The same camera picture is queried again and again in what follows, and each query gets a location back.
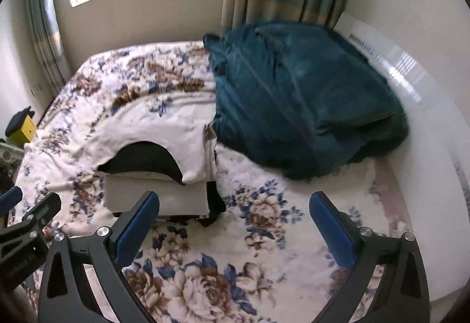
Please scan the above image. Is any white garments stack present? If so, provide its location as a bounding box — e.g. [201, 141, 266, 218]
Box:
[104, 174, 226, 226]

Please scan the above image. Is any beige small garment black trim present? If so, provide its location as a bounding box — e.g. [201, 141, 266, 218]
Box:
[72, 118, 214, 186]

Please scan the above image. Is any yellow box with black cap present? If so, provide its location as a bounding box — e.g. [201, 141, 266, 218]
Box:
[5, 106, 37, 148]

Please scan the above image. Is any white headboard panel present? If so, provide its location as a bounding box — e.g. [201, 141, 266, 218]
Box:
[335, 13, 469, 300]

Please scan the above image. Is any floral fleece bed blanket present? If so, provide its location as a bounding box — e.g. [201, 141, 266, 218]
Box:
[10, 42, 411, 322]

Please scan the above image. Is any left striped curtain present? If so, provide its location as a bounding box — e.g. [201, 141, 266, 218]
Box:
[26, 0, 73, 95]

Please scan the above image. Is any dark teal plush blanket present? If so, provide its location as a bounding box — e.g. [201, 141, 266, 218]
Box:
[203, 22, 409, 180]

